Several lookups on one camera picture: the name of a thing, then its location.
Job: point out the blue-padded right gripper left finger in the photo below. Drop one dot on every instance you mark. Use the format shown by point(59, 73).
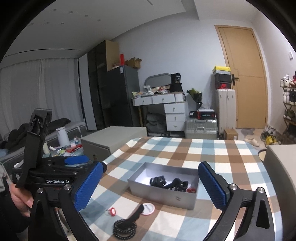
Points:
point(71, 198)

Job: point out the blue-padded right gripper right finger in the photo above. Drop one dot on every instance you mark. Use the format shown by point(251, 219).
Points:
point(257, 222)

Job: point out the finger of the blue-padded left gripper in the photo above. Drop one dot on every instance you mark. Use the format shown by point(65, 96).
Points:
point(75, 160)

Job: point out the red-rimmed pin badge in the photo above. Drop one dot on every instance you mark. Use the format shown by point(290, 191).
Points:
point(148, 208)

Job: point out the black claw hair clip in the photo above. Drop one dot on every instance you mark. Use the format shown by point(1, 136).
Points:
point(158, 181)

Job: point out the person's left hand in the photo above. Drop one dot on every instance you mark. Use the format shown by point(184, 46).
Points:
point(22, 199)

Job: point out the white cylindrical humidifier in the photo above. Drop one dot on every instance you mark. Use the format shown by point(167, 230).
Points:
point(62, 136)

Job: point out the grey drawer cabinet left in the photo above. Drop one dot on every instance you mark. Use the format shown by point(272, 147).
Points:
point(100, 145)

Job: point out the plaid checkered tablecloth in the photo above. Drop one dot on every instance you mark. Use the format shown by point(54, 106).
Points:
point(237, 161)

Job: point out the silver rectangular storage box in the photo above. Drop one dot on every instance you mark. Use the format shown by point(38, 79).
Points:
point(140, 187)

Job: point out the cardboard box on floor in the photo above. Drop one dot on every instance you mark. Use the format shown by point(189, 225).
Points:
point(230, 134)

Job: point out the grey cabinet right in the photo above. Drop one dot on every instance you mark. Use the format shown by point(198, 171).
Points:
point(279, 162)

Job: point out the silver suitcase lying flat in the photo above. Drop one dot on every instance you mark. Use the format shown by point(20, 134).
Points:
point(201, 129)

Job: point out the white curtain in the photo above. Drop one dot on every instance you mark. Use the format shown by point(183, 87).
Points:
point(44, 83)

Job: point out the black wardrobe shelf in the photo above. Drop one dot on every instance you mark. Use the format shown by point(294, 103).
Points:
point(97, 88)

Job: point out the black red box on suitcase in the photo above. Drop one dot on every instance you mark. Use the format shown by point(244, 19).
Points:
point(203, 114)

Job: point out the black refrigerator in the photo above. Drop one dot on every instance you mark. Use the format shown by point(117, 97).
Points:
point(115, 91)

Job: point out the black wrapped flower bouquet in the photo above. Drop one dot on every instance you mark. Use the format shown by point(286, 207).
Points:
point(196, 96)

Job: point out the tall flat cardboard sheet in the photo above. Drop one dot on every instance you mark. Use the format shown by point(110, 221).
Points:
point(112, 54)

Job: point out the white dressing desk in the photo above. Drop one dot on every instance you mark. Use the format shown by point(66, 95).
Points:
point(172, 105)

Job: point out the open cardboard box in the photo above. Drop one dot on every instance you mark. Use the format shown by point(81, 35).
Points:
point(133, 62)

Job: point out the black red shoe box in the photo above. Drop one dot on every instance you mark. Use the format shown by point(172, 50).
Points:
point(223, 81)

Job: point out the grey arched mirror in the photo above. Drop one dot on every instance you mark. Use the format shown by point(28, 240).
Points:
point(158, 80)

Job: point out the wooden shoe rack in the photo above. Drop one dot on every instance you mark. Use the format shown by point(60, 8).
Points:
point(288, 98)

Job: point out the yellow shoe box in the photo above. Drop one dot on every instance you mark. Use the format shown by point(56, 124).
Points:
point(221, 70)

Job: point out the wooden door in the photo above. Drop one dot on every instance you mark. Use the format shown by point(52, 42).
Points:
point(242, 54)

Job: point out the wall light switch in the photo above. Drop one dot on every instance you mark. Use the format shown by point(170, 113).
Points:
point(290, 55)

